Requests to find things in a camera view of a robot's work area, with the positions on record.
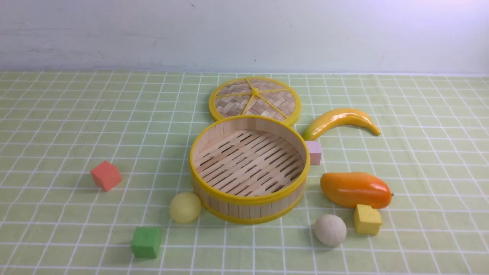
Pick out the yellow bun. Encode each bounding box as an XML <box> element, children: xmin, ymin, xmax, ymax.
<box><xmin>169</xmin><ymin>192</ymin><xmax>202</xmax><ymax>223</ymax></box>

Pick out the white bun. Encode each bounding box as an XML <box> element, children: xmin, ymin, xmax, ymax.
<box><xmin>313</xmin><ymin>214</ymin><xmax>347</xmax><ymax>247</ymax></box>

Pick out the bamboo steamer tray yellow rim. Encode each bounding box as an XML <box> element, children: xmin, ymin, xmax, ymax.
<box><xmin>189</xmin><ymin>115</ymin><xmax>310</xmax><ymax>224</ymax></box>

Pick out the woven bamboo steamer lid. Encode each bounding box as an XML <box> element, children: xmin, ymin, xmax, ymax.
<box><xmin>208</xmin><ymin>77</ymin><xmax>301</xmax><ymax>126</ymax></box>

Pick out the pink cube block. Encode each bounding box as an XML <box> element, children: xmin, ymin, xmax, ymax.
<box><xmin>305</xmin><ymin>140</ymin><xmax>322</xmax><ymax>165</ymax></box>

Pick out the yellow plastic banana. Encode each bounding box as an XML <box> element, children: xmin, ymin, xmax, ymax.
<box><xmin>302</xmin><ymin>108</ymin><xmax>381</xmax><ymax>141</ymax></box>

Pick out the orange plastic mango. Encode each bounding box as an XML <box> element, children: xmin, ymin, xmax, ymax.
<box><xmin>320</xmin><ymin>172</ymin><xmax>393</xmax><ymax>209</ymax></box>

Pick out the red cube block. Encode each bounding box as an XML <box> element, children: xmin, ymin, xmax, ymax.
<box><xmin>91</xmin><ymin>160</ymin><xmax>122</xmax><ymax>192</ymax></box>

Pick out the green cube block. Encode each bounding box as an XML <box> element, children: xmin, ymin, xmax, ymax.
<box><xmin>131</xmin><ymin>226</ymin><xmax>162</xmax><ymax>259</ymax></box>

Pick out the yellow cube block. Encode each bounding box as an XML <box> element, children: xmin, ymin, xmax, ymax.
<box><xmin>353</xmin><ymin>205</ymin><xmax>382</xmax><ymax>236</ymax></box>

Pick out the green checkered tablecloth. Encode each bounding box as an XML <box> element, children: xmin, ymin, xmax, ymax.
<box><xmin>0</xmin><ymin>70</ymin><xmax>489</xmax><ymax>275</ymax></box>

